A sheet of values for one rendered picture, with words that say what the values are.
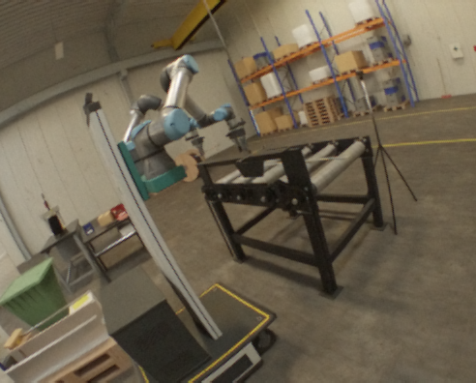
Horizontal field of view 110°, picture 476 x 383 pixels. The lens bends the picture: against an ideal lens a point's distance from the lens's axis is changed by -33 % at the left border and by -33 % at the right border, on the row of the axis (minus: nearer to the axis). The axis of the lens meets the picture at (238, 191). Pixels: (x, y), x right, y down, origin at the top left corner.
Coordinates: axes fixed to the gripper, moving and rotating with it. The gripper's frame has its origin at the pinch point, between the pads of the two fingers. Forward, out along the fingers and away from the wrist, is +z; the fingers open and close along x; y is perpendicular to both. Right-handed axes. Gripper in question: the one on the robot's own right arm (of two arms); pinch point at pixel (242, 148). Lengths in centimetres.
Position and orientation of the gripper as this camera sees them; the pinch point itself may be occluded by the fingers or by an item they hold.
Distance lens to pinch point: 164.6
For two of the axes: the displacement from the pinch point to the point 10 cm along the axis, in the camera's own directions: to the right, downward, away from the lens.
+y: -7.3, 4.6, -5.0
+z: 3.7, 8.9, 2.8
